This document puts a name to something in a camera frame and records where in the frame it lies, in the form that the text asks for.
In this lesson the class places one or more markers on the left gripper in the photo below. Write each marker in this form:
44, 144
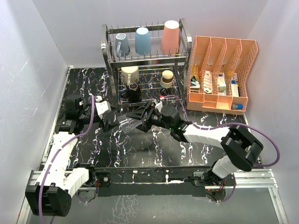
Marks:
109, 124

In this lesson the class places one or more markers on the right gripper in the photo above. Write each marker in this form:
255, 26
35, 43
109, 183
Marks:
140, 113

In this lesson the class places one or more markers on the clear plastic cup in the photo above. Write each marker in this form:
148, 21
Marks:
127, 124

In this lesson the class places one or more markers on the black cup cream interior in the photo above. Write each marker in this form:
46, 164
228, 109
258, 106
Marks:
132, 93

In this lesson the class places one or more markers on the cream and brown steel cup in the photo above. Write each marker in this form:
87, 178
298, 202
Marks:
167, 79

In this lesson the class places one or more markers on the cream floral mug green inside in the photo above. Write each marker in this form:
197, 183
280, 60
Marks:
130, 74

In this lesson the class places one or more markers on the pink plastic cup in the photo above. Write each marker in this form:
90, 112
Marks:
170, 38

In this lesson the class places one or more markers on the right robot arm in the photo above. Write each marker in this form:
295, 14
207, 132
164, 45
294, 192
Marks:
241, 147

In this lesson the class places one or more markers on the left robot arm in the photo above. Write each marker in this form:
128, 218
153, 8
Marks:
58, 151

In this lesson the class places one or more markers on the steel two-tier dish rack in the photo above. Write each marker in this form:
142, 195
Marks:
150, 66

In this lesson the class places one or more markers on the teal white small items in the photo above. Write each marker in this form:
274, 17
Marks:
194, 85

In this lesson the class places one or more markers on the yellow striped packet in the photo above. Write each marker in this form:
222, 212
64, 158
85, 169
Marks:
195, 72

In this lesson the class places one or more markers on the white leaflet packet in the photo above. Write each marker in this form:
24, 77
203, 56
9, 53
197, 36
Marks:
207, 82

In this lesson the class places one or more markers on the light blue plastic cup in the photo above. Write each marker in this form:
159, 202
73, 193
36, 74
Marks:
142, 41

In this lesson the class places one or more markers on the white red medicine box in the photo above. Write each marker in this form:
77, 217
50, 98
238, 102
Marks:
221, 84

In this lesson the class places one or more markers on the orange plastic file organizer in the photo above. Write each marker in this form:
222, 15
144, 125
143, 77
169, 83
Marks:
222, 66

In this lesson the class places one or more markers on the blue capped small bottle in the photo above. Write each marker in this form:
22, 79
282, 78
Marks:
237, 107

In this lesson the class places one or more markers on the white blue medicine box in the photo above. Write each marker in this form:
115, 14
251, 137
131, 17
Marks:
234, 85

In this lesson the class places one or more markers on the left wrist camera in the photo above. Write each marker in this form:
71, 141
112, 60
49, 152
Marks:
102, 106

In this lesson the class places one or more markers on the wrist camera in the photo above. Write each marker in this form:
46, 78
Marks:
102, 106
160, 102

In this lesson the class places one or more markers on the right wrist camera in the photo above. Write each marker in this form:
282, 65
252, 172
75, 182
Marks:
160, 102

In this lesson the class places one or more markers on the grey-blue handled mug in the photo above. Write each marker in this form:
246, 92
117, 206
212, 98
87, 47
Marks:
122, 45

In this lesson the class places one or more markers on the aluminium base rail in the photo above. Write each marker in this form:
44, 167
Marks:
173, 181

